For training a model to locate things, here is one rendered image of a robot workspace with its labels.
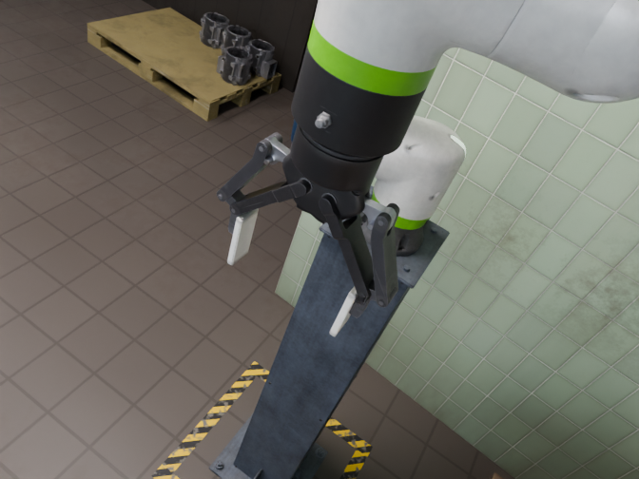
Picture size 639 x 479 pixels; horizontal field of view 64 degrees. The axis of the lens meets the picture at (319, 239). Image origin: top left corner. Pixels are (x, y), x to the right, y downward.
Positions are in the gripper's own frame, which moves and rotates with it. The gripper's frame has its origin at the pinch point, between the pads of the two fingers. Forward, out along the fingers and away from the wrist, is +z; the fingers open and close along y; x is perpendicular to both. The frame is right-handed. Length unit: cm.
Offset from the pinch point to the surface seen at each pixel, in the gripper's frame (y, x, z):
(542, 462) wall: -86, -104, 129
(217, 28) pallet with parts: 206, -257, 123
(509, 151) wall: -11, -112, 28
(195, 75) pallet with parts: 186, -214, 137
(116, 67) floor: 237, -195, 151
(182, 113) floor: 174, -190, 151
